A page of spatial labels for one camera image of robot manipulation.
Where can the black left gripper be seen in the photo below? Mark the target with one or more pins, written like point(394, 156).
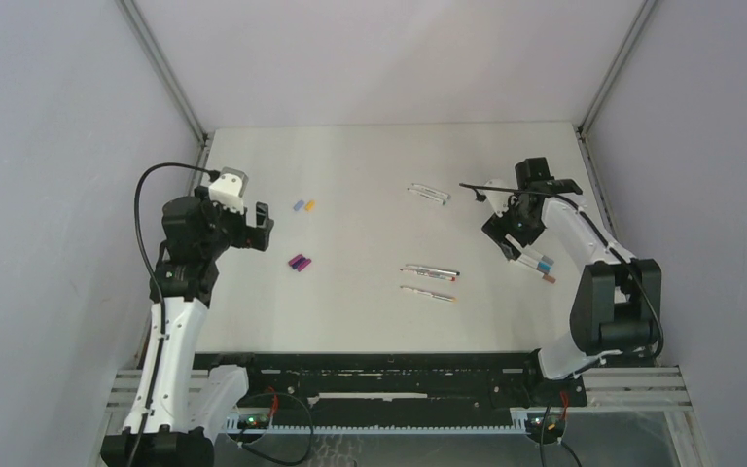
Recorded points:
point(255, 237)

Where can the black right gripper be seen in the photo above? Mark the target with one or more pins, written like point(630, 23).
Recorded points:
point(498, 228)

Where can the magenta pen cap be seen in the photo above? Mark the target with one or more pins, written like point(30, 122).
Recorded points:
point(304, 264)
point(294, 261)

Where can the white green marker pen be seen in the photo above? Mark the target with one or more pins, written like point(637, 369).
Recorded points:
point(435, 199)

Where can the white red marker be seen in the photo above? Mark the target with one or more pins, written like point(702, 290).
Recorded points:
point(430, 274)

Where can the white yellow marker pen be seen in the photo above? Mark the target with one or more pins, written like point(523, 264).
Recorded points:
point(429, 294)

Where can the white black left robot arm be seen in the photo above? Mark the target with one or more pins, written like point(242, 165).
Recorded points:
point(165, 425)

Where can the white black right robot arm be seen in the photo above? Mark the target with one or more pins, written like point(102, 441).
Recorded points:
point(616, 308)

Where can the white blue capped marker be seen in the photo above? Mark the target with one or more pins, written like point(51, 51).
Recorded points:
point(536, 264)

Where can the left controller board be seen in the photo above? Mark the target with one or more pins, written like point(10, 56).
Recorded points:
point(253, 422)

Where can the controller board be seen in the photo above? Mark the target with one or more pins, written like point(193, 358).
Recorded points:
point(253, 422)
point(551, 424)

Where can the right controller board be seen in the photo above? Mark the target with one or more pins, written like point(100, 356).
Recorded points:
point(551, 424)

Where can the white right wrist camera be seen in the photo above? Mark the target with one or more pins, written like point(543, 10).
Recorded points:
point(498, 200)

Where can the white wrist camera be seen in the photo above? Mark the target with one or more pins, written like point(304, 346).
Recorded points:
point(498, 200)
point(228, 189)

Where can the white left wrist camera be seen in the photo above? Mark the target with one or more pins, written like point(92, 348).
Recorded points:
point(228, 189)

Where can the aluminium frame rail right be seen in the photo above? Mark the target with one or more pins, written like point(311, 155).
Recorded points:
point(583, 131)

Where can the aluminium frame rail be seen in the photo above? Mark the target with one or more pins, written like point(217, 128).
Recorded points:
point(152, 49)
point(583, 131)

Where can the aluminium frame rail left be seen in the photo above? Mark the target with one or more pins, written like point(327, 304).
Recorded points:
point(152, 49)

